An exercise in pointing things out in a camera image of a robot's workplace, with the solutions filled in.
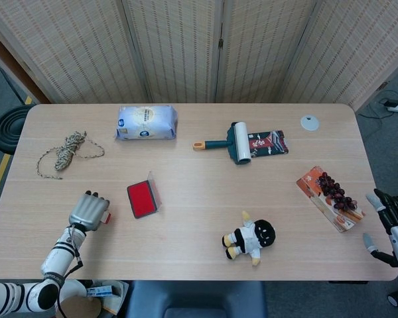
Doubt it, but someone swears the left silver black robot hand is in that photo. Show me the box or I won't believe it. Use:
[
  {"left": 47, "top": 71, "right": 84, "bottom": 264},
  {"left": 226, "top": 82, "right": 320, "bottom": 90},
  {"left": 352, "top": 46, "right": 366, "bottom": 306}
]
[{"left": 68, "top": 190, "right": 111, "bottom": 233}]

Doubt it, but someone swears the red ink pad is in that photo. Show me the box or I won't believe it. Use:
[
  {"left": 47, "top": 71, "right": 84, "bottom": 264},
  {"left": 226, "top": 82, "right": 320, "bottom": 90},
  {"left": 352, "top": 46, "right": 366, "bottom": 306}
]
[{"left": 126, "top": 171, "right": 163, "bottom": 219}]

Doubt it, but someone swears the white round plate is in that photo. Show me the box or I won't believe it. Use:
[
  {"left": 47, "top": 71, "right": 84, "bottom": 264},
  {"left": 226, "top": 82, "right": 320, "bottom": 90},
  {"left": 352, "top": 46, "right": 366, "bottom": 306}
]
[{"left": 60, "top": 279, "right": 87, "bottom": 301}]

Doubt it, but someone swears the small blue white box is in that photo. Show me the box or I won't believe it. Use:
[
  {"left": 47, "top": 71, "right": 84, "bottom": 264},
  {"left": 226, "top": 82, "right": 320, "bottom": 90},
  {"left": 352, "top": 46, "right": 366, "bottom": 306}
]
[{"left": 86, "top": 284, "right": 114, "bottom": 298}]

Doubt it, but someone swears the dark red grape bunch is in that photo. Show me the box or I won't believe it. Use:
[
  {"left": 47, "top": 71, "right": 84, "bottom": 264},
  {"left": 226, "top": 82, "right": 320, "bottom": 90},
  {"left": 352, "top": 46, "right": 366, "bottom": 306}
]
[{"left": 317, "top": 172, "right": 358, "bottom": 212}]

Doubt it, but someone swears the brown cork round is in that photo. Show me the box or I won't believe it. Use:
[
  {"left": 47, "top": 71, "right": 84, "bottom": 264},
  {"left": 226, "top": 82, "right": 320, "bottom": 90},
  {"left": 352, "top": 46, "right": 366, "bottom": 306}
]
[{"left": 56, "top": 295, "right": 102, "bottom": 318}]

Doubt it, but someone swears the blue white tissue pack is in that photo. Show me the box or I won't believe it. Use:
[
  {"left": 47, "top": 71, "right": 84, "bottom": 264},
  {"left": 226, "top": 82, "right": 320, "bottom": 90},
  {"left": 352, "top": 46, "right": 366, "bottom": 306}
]
[{"left": 114, "top": 105, "right": 179, "bottom": 141}]

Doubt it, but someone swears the orange carton box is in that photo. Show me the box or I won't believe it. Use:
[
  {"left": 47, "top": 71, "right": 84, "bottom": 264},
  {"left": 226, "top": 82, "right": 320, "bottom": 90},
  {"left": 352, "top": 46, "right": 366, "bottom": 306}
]
[{"left": 296, "top": 166, "right": 366, "bottom": 233}]

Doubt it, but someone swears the black round stool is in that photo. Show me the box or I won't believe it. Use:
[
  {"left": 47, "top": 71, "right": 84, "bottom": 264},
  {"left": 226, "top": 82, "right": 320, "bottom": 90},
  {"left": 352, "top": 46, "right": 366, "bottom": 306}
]
[{"left": 0, "top": 105, "right": 33, "bottom": 155}]

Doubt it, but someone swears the dark blue chair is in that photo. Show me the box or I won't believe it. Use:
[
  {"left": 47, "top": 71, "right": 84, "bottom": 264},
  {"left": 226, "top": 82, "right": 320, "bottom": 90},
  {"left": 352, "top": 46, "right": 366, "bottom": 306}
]
[{"left": 124, "top": 280, "right": 269, "bottom": 318}]

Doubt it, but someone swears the green lint roller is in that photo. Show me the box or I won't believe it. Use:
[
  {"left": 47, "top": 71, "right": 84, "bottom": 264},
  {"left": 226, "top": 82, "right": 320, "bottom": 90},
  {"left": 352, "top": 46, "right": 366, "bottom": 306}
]
[{"left": 192, "top": 121, "right": 253, "bottom": 166}]

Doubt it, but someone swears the black white plush doll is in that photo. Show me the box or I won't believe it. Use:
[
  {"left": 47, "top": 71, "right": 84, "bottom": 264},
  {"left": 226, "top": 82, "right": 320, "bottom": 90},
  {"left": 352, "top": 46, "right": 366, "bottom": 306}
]
[{"left": 222, "top": 211, "right": 277, "bottom": 267}]

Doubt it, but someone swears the woven folding screen panel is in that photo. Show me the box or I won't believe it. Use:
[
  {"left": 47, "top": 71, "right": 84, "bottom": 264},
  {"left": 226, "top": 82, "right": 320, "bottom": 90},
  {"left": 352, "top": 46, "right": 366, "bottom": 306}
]
[
  {"left": 280, "top": 0, "right": 398, "bottom": 112},
  {"left": 215, "top": 0, "right": 319, "bottom": 103},
  {"left": 121, "top": 0, "right": 225, "bottom": 103},
  {"left": 0, "top": 0, "right": 152, "bottom": 104}
]

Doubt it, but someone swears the dark patterned pouch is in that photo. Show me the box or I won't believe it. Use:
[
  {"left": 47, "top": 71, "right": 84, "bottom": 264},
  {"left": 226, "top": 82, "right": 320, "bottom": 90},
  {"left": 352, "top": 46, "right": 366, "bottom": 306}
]
[{"left": 247, "top": 130, "right": 289, "bottom": 158}]

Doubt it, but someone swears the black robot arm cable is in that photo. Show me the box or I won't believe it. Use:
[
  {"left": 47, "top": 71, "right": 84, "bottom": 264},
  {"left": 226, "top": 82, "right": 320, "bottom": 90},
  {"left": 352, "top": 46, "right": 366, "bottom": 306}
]
[{"left": 54, "top": 225, "right": 86, "bottom": 318}]

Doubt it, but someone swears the coiled speckled rope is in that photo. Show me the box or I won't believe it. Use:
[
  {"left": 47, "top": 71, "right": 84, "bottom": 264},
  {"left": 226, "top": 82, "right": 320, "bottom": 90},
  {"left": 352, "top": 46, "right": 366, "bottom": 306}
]
[{"left": 36, "top": 131, "right": 105, "bottom": 180}]

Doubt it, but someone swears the black plug with cable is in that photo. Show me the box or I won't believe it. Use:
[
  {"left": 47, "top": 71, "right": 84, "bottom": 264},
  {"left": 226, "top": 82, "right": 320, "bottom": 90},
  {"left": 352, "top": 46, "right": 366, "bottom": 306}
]
[{"left": 356, "top": 89, "right": 398, "bottom": 120}]

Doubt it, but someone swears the white round cable grommet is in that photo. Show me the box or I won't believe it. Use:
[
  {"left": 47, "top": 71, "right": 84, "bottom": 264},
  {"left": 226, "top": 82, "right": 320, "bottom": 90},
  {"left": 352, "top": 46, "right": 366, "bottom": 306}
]
[{"left": 300, "top": 114, "right": 320, "bottom": 132}]

